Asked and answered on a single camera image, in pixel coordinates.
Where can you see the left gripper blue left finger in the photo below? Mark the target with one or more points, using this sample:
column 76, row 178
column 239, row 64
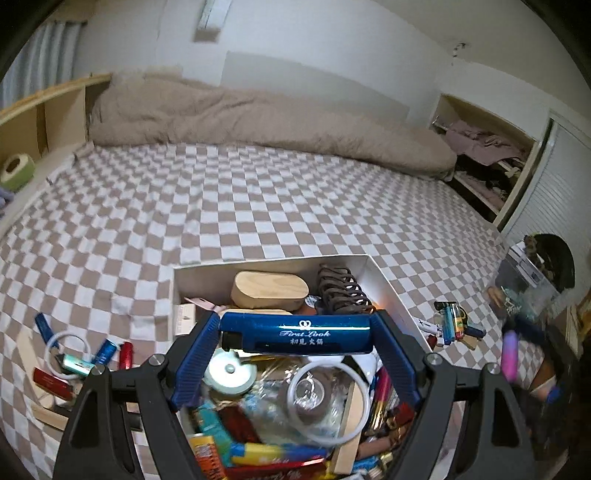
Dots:
column 189, row 356

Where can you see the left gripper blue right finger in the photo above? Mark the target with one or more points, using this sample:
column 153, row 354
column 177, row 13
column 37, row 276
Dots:
column 398, row 366

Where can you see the mint round tape measure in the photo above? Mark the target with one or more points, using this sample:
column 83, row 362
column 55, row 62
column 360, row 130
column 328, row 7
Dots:
column 227, row 375

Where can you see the white J-King lighter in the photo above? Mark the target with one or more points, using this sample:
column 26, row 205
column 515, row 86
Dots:
column 429, row 330

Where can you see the white shoe box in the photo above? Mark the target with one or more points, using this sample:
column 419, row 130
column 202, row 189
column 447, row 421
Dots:
column 337, row 402

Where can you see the clear blue lighter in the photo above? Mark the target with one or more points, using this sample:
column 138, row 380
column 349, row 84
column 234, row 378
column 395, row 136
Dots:
column 448, row 324

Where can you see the yellow blue lighter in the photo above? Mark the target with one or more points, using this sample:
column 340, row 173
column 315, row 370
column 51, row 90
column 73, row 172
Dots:
column 266, row 454

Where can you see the brown spiral hair clip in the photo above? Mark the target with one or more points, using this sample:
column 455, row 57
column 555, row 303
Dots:
column 340, row 292

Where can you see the teal lighter on bed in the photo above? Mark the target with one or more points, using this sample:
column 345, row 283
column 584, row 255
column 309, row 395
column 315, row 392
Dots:
column 74, row 365

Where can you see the upper wooden oval block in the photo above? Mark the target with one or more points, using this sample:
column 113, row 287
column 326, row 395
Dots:
column 264, row 290

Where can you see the red lighter with gold text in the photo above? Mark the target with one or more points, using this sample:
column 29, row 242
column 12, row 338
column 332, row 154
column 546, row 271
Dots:
column 313, row 469

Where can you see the red lighter on bed left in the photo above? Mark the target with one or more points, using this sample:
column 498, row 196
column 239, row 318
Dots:
column 53, row 385

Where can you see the blue lighter far left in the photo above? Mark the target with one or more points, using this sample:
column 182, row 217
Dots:
column 43, row 327

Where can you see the checkered bed sheet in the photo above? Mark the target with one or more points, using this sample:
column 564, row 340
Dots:
column 96, row 251

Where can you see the wooden flat stick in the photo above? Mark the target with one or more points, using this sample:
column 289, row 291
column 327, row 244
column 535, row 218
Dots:
column 43, row 403

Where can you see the closet with clothes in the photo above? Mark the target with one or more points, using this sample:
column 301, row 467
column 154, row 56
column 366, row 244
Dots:
column 496, row 160

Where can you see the purple plush toy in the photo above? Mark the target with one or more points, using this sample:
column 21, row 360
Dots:
column 5, row 198

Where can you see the beige quilted duvet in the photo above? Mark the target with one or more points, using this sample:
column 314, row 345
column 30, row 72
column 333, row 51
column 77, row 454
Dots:
column 154, row 107

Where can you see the wooden headboard shelf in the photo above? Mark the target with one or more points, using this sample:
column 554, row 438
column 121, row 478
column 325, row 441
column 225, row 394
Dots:
column 50, row 125

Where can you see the grey curtain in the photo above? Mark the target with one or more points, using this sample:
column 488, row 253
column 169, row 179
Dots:
column 47, row 59

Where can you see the white hanging tissue pouch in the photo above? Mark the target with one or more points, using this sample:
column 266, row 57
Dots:
column 213, row 15

